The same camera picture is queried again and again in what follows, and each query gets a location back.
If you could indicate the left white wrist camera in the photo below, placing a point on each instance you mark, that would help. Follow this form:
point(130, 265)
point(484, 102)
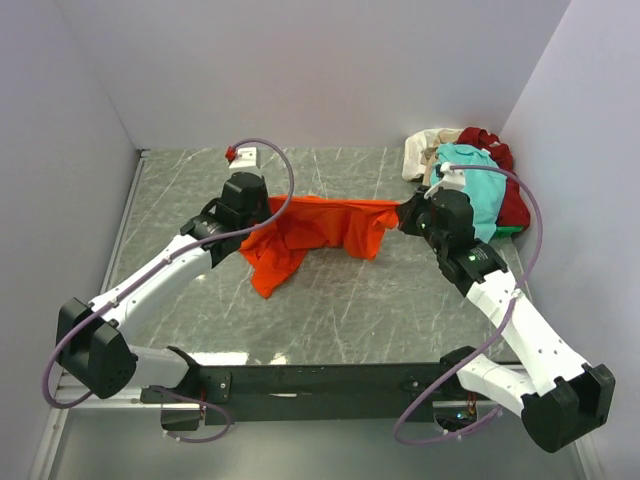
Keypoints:
point(243, 159)

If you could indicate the orange t shirt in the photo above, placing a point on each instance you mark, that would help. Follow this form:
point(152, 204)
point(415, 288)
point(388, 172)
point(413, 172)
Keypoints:
point(309, 223)

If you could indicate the teal t shirt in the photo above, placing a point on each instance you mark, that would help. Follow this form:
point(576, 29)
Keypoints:
point(485, 189)

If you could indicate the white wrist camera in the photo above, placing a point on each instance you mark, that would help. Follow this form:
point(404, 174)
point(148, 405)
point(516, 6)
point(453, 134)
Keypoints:
point(449, 178)
point(243, 159)

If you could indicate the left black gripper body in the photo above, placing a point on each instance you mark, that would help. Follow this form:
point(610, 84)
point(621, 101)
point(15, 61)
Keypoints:
point(261, 212)

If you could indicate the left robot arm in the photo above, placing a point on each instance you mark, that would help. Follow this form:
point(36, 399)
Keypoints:
point(101, 355)

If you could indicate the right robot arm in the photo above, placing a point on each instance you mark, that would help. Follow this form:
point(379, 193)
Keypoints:
point(559, 397)

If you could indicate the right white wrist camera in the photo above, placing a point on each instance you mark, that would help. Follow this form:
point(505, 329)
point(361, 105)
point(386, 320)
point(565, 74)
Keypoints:
point(449, 178)

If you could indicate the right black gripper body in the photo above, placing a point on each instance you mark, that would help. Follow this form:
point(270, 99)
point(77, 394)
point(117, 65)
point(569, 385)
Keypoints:
point(409, 215)

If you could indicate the green t shirt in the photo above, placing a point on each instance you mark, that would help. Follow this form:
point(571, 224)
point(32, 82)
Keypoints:
point(507, 231)

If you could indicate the dark red t shirt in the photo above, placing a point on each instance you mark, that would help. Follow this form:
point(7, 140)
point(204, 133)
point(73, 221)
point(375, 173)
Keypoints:
point(513, 212)

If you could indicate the black base beam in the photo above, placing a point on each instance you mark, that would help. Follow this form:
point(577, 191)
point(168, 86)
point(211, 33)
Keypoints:
point(252, 393)

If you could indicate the cream white t shirt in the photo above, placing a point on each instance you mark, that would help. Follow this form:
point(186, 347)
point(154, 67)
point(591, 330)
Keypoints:
point(420, 153)

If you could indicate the beige t shirt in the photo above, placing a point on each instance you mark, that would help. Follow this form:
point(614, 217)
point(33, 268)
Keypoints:
point(434, 165)

